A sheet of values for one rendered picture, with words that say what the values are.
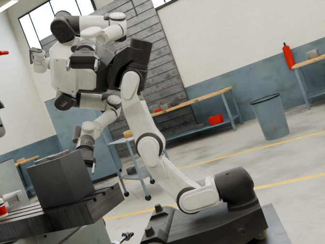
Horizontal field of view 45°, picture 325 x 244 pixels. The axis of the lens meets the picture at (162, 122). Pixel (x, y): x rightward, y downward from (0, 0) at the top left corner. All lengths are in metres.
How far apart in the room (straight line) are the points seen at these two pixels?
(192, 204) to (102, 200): 0.59
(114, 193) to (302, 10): 7.51
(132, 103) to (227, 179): 0.61
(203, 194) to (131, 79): 0.68
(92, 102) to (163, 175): 0.58
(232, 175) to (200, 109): 7.40
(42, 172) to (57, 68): 0.59
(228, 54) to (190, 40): 0.96
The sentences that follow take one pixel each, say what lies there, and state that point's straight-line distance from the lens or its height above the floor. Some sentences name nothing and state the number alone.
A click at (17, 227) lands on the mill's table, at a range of 1.78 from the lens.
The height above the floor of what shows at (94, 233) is 0.69.
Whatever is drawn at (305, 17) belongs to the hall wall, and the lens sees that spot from 8.74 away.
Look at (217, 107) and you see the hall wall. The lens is 9.23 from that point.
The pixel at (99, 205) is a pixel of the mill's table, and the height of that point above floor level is 0.92.
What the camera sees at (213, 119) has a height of 0.35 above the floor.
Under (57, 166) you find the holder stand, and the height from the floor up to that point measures 1.12.
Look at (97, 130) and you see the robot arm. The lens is 2.13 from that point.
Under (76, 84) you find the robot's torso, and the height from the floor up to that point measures 1.44.
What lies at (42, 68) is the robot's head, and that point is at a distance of 2.16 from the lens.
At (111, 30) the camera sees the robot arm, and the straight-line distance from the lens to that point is 1.86.
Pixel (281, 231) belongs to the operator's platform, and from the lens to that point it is 2.10.
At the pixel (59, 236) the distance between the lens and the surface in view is 1.93.
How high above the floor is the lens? 1.24
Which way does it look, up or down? 4 degrees down
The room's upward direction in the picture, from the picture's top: 20 degrees counter-clockwise
